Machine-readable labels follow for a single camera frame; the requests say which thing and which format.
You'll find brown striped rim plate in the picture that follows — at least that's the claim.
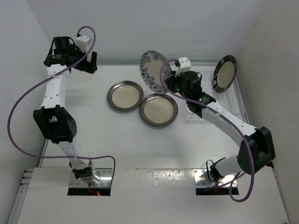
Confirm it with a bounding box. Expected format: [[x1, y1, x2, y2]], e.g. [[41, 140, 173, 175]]
[[212, 55, 237, 93]]

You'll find blue floral plate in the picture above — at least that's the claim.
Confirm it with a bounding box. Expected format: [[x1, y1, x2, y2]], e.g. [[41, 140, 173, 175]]
[[139, 50, 168, 94]]

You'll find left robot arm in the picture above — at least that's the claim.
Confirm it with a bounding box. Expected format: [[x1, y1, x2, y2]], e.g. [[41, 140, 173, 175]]
[[33, 35, 100, 186]]

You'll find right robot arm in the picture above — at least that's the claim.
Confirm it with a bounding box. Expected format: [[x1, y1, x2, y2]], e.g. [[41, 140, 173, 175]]
[[164, 71, 276, 181]]

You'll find grey rim plate right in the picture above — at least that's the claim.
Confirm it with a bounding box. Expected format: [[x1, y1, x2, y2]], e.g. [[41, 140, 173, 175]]
[[139, 93, 178, 127]]

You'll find grey rim plate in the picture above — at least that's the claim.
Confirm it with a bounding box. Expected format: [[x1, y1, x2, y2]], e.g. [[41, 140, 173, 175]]
[[139, 93, 178, 127], [107, 81, 144, 112]]

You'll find grey rim plate left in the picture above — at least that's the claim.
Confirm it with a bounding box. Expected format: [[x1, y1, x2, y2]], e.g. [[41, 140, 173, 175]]
[[107, 81, 144, 112]]

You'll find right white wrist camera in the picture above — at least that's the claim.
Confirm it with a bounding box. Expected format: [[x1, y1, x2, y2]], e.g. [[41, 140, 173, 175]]
[[175, 57, 192, 77]]

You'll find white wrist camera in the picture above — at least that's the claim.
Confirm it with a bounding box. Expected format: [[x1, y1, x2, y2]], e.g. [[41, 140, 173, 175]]
[[175, 57, 192, 77], [75, 35, 93, 52]]

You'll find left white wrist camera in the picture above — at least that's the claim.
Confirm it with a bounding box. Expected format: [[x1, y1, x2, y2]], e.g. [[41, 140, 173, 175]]
[[75, 35, 93, 52]]

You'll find white wire dish rack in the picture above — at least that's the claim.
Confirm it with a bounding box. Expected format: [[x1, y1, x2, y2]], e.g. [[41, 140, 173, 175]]
[[191, 55, 246, 120]]

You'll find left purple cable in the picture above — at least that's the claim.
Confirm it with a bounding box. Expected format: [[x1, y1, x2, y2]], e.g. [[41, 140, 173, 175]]
[[7, 26, 116, 185]]

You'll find purple cable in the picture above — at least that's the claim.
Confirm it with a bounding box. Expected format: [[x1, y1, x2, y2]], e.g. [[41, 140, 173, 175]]
[[159, 58, 254, 202], [7, 26, 116, 185]]

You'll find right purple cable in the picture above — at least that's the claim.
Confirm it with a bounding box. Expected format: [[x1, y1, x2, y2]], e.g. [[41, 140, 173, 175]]
[[159, 58, 254, 202]]

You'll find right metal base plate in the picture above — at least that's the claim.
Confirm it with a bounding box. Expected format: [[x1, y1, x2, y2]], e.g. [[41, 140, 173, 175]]
[[193, 168, 235, 188]]

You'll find metal base plate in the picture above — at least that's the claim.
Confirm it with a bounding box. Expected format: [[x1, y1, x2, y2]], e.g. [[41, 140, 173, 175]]
[[193, 168, 235, 188], [69, 168, 112, 189]]

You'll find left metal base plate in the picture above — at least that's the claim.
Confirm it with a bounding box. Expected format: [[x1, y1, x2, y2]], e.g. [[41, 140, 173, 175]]
[[69, 168, 112, 189]]

